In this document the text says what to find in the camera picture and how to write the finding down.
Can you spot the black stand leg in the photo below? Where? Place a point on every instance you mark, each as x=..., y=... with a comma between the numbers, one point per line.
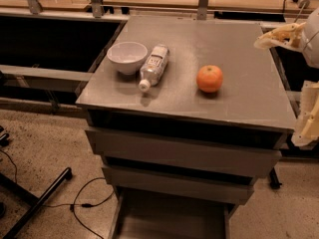
x=34, y=202

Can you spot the orange fruit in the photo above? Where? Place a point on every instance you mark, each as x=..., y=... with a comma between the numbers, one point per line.
x=209, y=79

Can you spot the open bottom grey drawer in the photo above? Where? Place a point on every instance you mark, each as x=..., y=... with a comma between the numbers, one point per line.
x=144, y=214

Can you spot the middle grey drawer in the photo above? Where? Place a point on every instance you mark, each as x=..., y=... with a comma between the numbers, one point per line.
x=176, y=185

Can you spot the top grey drawer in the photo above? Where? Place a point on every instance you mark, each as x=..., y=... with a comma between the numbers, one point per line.
x=185, y=153

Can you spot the clear plastic water bottle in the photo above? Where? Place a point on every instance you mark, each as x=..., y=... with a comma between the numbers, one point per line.
x=153, y=68

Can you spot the grey drawer cabinet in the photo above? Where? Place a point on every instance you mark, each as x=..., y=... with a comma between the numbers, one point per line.
x=251, y=109

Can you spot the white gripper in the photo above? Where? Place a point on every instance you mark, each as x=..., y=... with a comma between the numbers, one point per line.
x=311, y=39

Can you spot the small grey plug device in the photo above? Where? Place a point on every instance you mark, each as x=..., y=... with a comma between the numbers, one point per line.
x=302, y=5

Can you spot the grey metal frame rail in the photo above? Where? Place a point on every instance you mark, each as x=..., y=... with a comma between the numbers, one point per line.
x=45, y=79

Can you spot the white ceramic bowl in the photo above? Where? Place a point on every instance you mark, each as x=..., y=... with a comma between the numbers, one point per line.
x=127, y=57

